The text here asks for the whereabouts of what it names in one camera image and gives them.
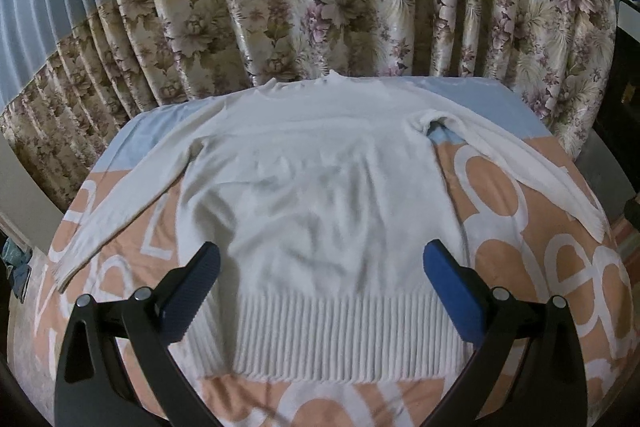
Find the white knit sweater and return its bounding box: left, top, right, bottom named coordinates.
left=54, top=74, right=605, bottom=383

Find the orange white lettered bedsheet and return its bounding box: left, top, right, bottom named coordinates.
left=32, top=74, right=637, bottom=427

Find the black glass-front appliance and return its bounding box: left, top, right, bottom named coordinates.
left=594, top=0, right=639, bottom=220

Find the floral and blue curtain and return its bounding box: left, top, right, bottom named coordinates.
left=1, top=0, right=618, bottom=208

